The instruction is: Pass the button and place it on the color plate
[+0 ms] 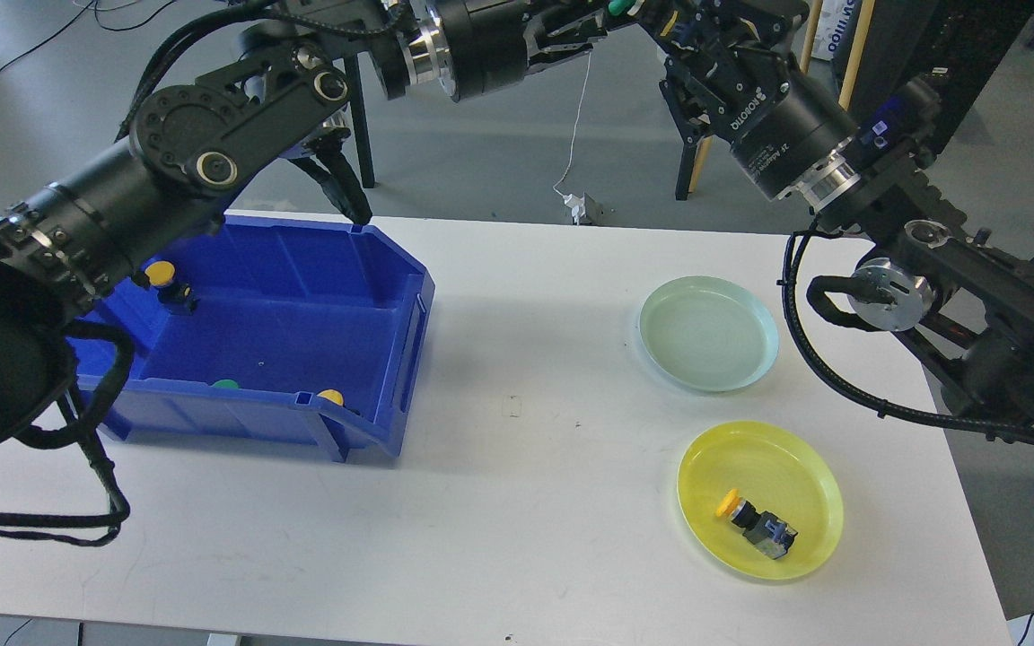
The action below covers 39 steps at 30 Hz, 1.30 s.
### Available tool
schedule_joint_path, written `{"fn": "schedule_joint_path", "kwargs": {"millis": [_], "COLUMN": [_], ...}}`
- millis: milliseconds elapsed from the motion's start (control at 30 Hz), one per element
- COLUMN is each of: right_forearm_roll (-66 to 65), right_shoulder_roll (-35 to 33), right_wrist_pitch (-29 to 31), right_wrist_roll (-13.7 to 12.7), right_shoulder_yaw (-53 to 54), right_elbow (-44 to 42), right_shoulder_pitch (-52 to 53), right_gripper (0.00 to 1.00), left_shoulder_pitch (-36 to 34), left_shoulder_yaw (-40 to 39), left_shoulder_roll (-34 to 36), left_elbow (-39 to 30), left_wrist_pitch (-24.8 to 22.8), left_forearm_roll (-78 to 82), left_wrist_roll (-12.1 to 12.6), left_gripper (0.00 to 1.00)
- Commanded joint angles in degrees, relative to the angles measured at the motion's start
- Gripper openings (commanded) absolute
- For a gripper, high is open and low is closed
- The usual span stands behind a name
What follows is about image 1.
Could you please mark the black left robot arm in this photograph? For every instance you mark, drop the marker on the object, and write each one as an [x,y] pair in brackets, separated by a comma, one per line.
[223,97]

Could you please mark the white power adapter with cable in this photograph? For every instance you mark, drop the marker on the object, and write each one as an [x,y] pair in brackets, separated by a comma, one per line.
[579,212]

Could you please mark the yellow push button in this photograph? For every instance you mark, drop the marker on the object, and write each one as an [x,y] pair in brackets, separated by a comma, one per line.
[769,534]
[338,399]
[172,292]

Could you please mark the yellow plate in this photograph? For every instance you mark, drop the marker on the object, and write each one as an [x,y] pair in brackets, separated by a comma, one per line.
[776,471]

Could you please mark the wooden easel legs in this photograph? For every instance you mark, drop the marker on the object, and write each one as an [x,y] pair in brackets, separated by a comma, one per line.
[833,26]

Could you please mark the light green plate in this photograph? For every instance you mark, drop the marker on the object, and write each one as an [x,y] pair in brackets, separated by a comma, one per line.
[708,334]

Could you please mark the black tripod legs left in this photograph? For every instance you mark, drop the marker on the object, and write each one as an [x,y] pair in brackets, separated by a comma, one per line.
[360,122]

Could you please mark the black computer tower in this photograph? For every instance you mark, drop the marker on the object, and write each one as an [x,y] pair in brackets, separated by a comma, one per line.
[955,45]

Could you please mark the black stand legs centre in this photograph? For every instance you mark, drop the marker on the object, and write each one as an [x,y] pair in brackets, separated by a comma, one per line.
[686,170]

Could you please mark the blue plastic storage bin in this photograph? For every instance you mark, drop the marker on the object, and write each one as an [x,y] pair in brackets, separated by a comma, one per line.
[287,308]

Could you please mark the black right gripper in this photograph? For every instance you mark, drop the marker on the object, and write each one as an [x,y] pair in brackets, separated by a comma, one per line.
[778,122]

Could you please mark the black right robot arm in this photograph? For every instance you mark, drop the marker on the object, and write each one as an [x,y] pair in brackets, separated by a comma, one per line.
[884,252]

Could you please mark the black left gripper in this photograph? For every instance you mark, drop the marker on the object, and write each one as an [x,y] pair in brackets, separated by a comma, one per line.
[496,44]

